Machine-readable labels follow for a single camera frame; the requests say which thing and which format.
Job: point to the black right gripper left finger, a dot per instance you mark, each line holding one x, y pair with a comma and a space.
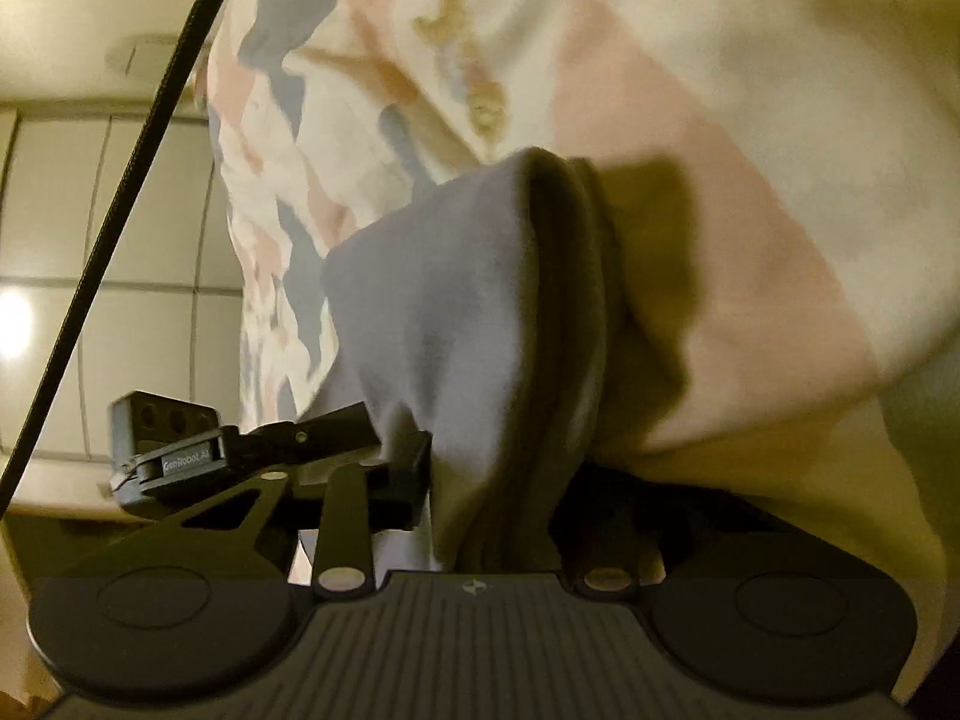
196, 604

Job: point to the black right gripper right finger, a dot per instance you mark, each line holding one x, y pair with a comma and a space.
735, 596

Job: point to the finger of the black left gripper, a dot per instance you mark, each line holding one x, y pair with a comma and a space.
288, 443

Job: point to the grey purple pants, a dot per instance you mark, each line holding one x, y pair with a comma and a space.
520, 315

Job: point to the white wardrobe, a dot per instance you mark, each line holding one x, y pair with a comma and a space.
166, 319

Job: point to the checkered pink blue quilt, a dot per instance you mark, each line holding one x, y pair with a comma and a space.
776, 182

